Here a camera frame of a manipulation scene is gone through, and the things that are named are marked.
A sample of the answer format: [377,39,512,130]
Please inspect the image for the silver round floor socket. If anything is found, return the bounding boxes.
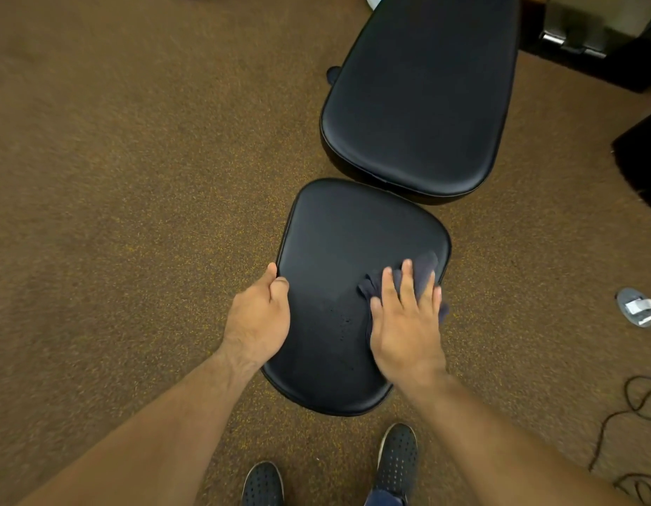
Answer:
[615,287,651,328]

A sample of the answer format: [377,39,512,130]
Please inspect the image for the white plug adapter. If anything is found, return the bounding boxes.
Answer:
[624,298,651,326]

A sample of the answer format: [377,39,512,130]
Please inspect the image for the black padded workout bench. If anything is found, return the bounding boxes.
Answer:
[261,0,522,417]

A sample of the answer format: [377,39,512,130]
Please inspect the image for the black shoe white sole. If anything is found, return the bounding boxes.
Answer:
[240,460,286,506]
[373,422,419,501]

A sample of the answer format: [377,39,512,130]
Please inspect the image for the beige panel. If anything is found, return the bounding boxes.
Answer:
[546,0,651,40]

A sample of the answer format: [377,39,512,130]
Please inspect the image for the person's right hand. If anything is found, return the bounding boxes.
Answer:
[368,259,449,398]

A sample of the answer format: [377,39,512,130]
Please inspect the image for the black storage shelf rack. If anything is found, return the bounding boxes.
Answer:
[517,0,651,94]

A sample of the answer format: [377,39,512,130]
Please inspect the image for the person's black shorts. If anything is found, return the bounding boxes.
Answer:
[612,105,651,216]

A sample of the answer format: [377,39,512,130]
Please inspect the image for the person's right forearm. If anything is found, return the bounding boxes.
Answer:
[409,371,643,506]

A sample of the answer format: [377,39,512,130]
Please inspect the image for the person's left hand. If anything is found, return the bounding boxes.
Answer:
[217,261,292,372]

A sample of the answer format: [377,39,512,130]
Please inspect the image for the person's blue garment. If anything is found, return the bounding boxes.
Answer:
[363,487,408,506]

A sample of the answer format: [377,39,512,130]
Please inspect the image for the thin black cable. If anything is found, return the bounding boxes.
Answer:
[588,375,651,506]

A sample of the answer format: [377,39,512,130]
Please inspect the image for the person's left forearm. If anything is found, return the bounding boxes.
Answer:
[19,350,252,506]

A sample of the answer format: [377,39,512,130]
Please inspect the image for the dark grey cleaning cloth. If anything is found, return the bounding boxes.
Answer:
[356,251,451,325]

